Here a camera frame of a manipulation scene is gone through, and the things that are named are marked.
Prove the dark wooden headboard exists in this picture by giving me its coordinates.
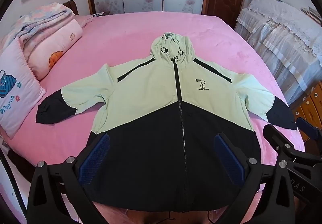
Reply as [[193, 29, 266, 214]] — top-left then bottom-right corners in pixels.
[[62, 0, 79, 16]]

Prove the folded pink floral quilt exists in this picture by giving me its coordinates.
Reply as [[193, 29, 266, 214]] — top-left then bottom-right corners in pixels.
[[18, 2, 84, 82]]

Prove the white lace covered furniture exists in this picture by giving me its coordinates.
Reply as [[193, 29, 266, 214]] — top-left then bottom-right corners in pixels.
[[234, 0, 322, 107]]

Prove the pink bed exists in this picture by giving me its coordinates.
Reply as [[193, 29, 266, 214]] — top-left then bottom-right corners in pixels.
[[0, 11, 306, 224]]

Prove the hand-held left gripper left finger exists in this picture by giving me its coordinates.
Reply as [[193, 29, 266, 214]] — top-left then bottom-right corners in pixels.
[[26, 133, 131, 224]]

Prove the plain pink pillow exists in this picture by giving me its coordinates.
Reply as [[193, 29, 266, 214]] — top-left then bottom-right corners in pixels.
[[75, 14, 101, 30]]

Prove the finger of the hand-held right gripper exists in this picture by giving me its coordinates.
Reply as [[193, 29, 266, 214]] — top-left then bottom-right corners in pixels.
[[262, 124, 295, 158], [296, 117, 322, 140]]

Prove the green and black hooded jacket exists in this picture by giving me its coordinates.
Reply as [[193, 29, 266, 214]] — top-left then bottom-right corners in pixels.
[[35, 33, 298, 217]]

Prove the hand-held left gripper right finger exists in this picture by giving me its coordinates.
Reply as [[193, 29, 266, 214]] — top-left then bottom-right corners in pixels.
[[213, 132, 296, 224]]

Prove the pink printed pillow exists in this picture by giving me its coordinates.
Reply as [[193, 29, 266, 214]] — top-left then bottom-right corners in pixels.
[[0, 38, 47, 139]]

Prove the wooden drawer cabinet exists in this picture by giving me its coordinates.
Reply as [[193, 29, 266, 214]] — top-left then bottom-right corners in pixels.
[[289, 82, 322, 154]]

